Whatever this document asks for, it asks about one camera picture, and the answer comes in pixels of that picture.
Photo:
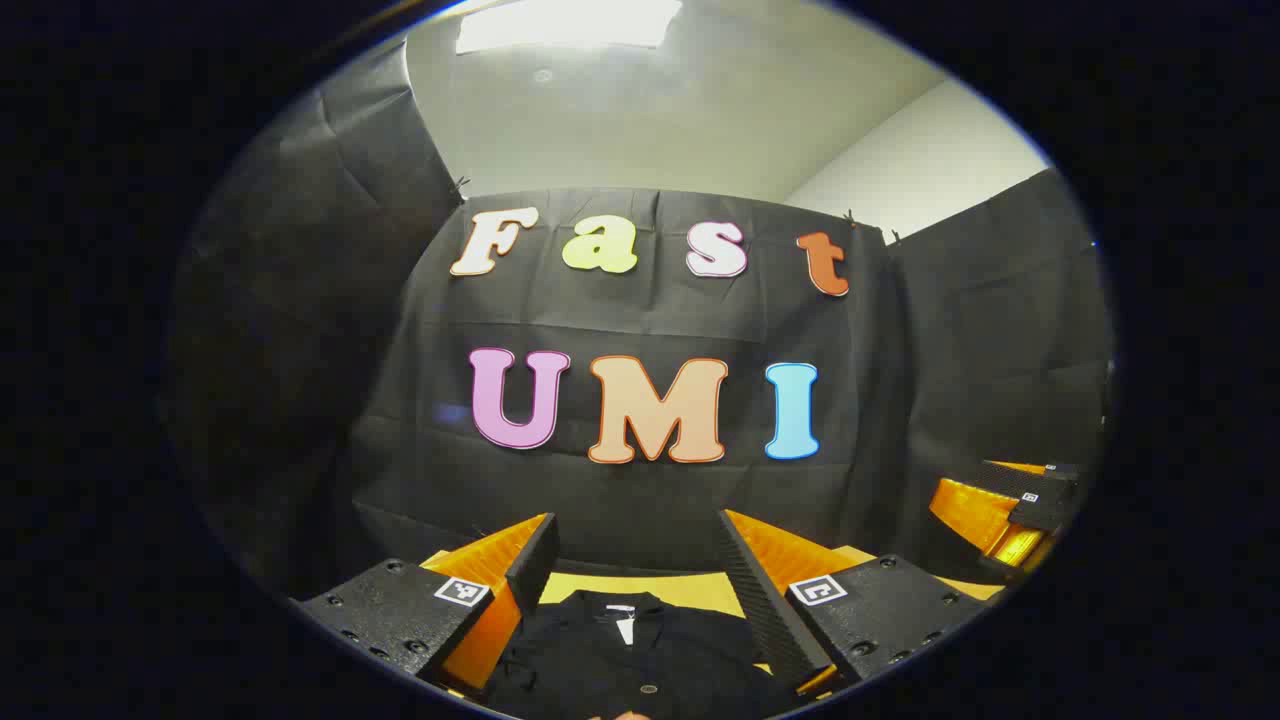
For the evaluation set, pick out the black backdrop cloth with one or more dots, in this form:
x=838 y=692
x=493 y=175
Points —
x=640 y=500

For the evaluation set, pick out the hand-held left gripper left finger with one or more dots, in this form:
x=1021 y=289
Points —
x=535 y=562

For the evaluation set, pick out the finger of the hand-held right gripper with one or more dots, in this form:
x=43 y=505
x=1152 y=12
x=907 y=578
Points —
x=1040 y=505
x=1020 y=466

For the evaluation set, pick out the black button shirt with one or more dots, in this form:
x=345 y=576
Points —
x=640 y=660

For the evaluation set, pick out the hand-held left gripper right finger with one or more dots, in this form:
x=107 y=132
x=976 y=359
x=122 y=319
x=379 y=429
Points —
x=758 y=590

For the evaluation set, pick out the ceiling light panel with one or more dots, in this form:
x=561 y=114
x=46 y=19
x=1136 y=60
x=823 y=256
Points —
x=570 y=25

